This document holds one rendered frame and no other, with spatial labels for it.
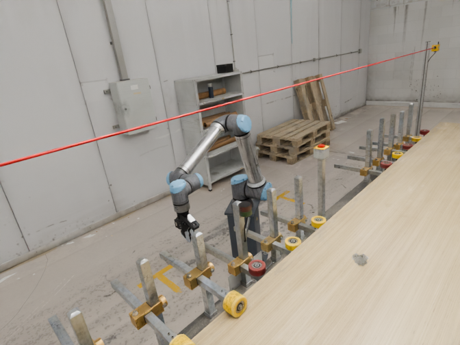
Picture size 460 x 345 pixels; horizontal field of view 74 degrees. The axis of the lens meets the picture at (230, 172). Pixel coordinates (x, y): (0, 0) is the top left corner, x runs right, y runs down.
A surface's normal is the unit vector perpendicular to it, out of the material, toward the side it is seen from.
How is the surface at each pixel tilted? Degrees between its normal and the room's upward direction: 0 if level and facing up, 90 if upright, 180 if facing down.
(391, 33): 90
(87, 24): 90
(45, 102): 90
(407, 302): 0
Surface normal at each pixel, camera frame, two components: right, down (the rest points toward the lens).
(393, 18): -0.70, 0.33
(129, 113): 0.70, 0.18
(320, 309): -0.11, -0.92
